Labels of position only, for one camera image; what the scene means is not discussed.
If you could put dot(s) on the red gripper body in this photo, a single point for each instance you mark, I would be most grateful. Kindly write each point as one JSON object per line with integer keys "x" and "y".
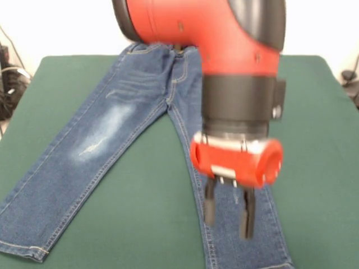
{"x": 238, "y": 162}

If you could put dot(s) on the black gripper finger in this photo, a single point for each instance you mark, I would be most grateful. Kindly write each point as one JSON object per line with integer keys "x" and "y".
{"x": 209, "y": 201}
{"x": 248, "y": 215}

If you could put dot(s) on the blue denim jeans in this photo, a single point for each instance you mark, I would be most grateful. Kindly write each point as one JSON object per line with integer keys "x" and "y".
{"x": 98, "y": 140}

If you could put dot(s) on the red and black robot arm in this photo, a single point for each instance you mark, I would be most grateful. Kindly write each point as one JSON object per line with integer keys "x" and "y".
{"x": 218, "y": 42}

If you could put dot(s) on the dark green table cloth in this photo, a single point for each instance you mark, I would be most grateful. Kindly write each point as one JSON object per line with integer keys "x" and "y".
{"x": 308, "y": 168}

